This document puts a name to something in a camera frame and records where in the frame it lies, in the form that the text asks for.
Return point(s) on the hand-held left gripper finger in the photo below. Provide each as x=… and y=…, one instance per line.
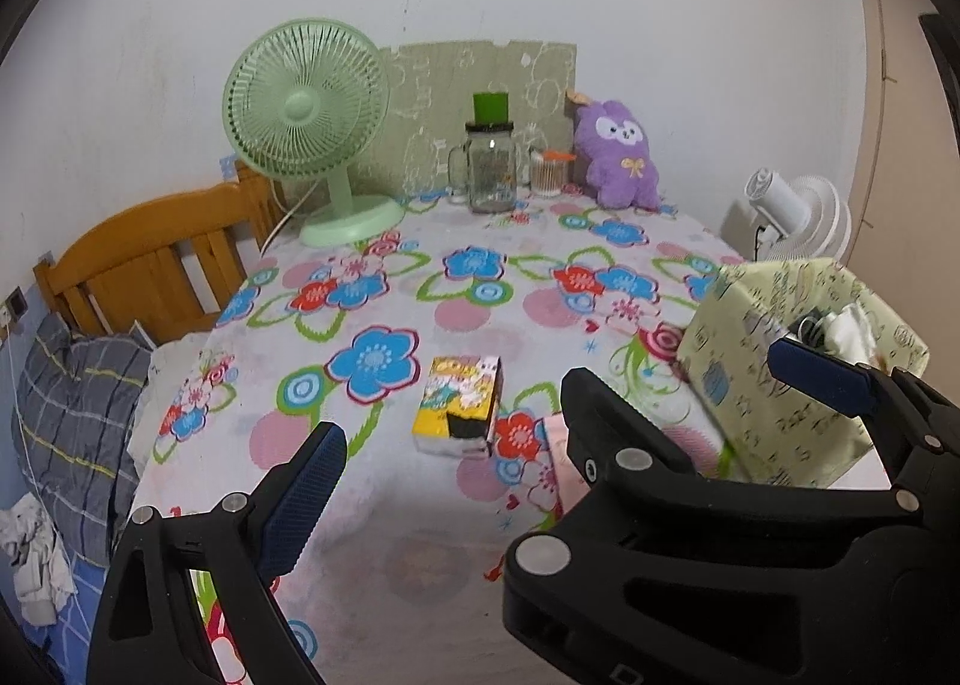
x=300, y=505

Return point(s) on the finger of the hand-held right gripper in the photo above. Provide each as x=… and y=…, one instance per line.
x=817, y=373
x=607, y=430

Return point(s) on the yellow printed fabric storage box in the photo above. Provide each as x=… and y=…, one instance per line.
x=757, y=325

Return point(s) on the yellow printed tissue pack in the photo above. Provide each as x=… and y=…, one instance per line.
x=459, y=396

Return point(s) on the grey sock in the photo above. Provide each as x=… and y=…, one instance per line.
x=808, y=326

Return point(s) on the floral tablecloth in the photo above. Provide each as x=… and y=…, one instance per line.
x=420, y=520

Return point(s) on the white standing fan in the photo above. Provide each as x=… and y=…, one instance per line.
x=799, y=212

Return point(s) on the grey plaid blanket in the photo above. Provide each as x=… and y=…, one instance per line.
x=82, y=415

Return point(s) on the beige door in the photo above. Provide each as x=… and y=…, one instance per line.
x=900, y=130

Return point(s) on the small jar with orange lid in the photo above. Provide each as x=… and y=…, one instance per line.
x=547, y=173

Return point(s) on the blue bed sheet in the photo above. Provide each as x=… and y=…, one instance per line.
x=71, y=636

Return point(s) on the white grey crumpled cloth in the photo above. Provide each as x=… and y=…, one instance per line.
x=34, y=557

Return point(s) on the purple plush bunny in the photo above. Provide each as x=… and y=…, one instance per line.
x=619, y=156

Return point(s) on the glass mug jar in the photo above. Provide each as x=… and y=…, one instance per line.
x=491, y=167

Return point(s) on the wooden headboard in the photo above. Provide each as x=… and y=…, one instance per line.
x=127, y=257

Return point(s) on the green cup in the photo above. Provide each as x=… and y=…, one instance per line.
x=491, y=109

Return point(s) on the green patterned board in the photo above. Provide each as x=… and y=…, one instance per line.
x=435, y=100

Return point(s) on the green desk fan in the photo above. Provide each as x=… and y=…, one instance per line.
x=307, y=107

